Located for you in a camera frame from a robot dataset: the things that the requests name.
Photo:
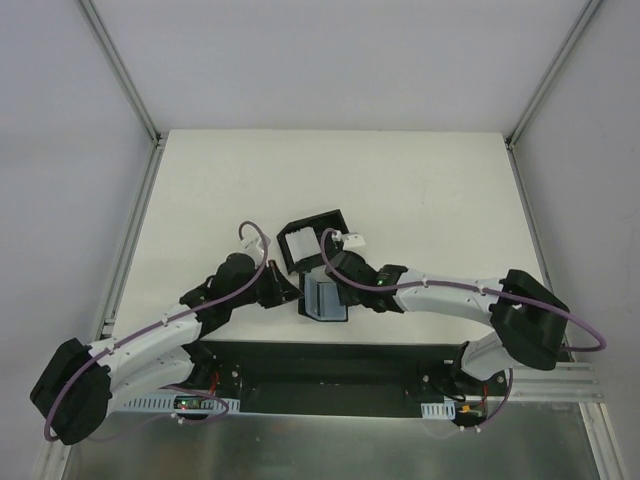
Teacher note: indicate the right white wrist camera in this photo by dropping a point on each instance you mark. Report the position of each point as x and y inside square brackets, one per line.
[349, 241]

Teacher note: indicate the aluminium side rail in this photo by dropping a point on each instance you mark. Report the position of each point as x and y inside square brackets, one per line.
[532, 221]
[117, 279]

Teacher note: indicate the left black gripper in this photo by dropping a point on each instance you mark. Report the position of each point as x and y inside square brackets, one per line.
[273, 288]

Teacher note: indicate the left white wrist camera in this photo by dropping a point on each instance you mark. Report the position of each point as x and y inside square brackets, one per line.
[253, 246]

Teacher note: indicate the left white cable duct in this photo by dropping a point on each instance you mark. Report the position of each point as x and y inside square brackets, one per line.
[167, 402]

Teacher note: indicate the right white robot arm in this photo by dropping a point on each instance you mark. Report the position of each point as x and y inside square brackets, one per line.
[526, 319]

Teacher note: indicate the right white cable duct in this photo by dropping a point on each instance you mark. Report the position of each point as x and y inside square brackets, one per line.
[445, 410]

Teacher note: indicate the white credit card stack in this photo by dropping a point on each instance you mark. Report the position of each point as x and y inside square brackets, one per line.
[302, 244]

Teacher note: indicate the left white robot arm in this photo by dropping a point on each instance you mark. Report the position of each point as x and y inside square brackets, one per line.
[83, 384]

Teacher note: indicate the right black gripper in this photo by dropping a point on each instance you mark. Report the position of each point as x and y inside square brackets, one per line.
[338, 265]

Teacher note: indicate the black leather card holder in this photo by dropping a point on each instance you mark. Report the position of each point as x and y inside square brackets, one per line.
[320, 301]

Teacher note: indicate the left aluminium frame post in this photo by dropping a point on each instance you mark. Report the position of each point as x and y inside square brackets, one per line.
[109, 50]

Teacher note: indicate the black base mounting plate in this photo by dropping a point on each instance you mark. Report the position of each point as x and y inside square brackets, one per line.
[354, 380]

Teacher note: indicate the aluminium frame post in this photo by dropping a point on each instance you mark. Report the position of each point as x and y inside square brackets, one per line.
[109, 50]
[568, 46]

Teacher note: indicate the right aluminium side rail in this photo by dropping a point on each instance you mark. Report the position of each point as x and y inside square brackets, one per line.
[532, 221]

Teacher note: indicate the white cable duct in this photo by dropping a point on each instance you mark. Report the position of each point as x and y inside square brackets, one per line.
[445, 410]
[167, 402]

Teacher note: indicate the electronics board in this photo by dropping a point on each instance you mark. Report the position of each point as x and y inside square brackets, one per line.
[473, 409]
[192, 403]

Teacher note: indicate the right aluminium frame post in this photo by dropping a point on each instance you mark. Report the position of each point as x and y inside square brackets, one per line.
[568, 46]

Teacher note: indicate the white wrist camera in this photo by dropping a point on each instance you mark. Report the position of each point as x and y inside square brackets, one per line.
[253, 246]
[349, 241]

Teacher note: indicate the black card tray box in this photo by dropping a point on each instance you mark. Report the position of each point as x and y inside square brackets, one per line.
[332, 219]

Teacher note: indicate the left aluminium side rail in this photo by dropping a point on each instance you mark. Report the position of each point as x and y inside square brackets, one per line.
[117, 279]

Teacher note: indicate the front aluminium extrusion rail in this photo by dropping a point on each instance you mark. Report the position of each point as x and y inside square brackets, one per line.
[569, 382]

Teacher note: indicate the right electronics board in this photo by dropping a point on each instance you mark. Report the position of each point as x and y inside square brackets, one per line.
[473, 409]

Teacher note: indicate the left electronics board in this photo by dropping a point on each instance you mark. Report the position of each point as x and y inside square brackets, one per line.
[192, 403]

